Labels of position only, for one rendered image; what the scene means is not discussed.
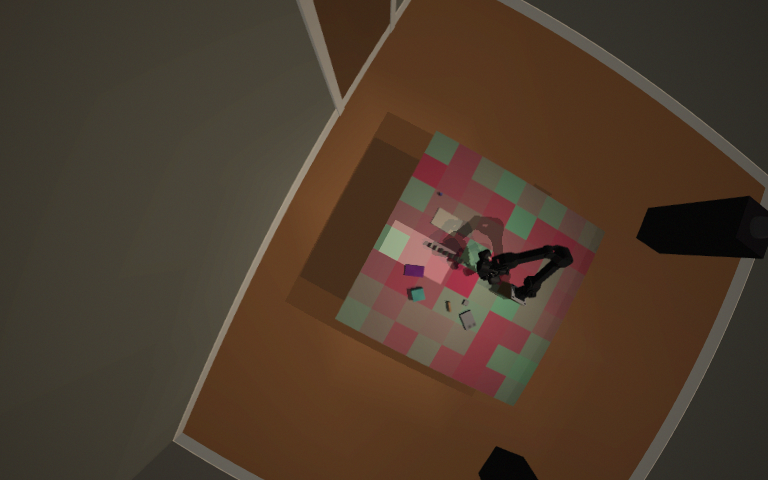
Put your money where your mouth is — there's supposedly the purple rectangular block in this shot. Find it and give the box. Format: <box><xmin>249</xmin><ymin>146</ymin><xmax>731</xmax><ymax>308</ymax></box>
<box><xmin>405</xmin><ymin>264</ymin><xmax>425</xmax><ymax>278</ymax></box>

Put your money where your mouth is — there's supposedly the teal rectangular block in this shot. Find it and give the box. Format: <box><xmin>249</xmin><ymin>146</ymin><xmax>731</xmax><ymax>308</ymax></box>
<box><xmin>411</xmin><ymin>288</ymin><xmax>425</xmax><ymax>302</ymax></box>

